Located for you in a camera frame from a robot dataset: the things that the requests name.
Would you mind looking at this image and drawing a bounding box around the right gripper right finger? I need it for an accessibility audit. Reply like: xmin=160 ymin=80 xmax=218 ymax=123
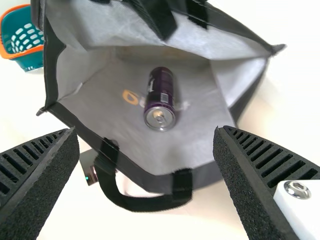
xmin=212 ymin=125 xmax=320 ymax=240

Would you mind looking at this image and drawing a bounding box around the purple can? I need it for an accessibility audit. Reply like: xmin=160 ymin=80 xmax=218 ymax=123
xmin=143 ymin=66 xmax=179 ymax=133

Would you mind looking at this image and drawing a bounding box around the dark grey bag with straps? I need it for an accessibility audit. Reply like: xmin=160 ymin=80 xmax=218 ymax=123
xmin=30 ymin=0 xmax=287 ymax=213

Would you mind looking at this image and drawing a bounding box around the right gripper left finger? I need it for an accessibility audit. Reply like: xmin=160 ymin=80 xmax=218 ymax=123
xmin=0 ymin=126 xmax=81 ymax=240

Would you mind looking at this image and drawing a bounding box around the teal shopping basket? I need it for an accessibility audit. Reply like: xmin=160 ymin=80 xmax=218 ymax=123
xmin=0 ymin=3 xmax=47 ymax=73

